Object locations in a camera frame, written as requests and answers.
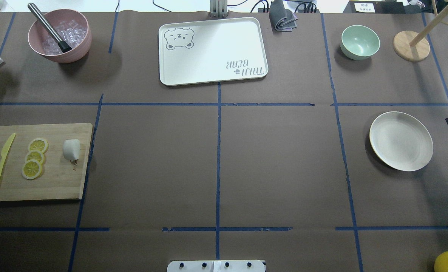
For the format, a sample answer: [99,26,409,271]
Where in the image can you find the cream plate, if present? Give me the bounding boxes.
[369,111,434,172]

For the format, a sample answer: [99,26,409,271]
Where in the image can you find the cream bear tray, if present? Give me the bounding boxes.
[158,17,269,86]

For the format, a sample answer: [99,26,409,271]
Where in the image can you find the white steamed bun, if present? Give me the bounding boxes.
[62,139,81,161]

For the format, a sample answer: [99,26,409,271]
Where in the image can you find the folded grey cloth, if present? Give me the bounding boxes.
[269,0,298,32]

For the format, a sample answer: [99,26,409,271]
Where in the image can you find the green bowl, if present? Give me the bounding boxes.
[340,25,381,60]

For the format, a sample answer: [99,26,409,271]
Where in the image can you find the wooden cutting board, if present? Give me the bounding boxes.
[0,123,93,201]

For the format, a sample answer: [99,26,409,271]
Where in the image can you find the black box with label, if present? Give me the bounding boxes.
[343,0,405,14]

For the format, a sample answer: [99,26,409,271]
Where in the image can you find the lemon slice far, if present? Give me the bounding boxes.
[28,138,49,153]

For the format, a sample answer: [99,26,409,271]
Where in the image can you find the lemon slice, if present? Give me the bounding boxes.
[22,160,43,180]
[25,150,46,165]
[28,138,49,153]

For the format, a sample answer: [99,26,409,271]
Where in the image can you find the pink bowl with ice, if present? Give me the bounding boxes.
[28,9,93,63]

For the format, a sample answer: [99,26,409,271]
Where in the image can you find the lemon slice middle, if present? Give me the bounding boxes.
[25,150,46,165]

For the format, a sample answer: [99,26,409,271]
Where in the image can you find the lemon slice near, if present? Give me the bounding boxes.
[22,160,43,180]

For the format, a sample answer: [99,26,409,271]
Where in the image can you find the wooden mug stand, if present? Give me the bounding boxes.
[392,0,448,62]

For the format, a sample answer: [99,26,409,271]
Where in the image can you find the yellow plastic knife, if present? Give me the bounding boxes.
[0,133,16,179]

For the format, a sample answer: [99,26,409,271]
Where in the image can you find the aluminium frame post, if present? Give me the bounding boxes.
[210,0,229,18]

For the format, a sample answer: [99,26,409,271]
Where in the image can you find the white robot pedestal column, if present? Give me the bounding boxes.
[167,260,267,272]

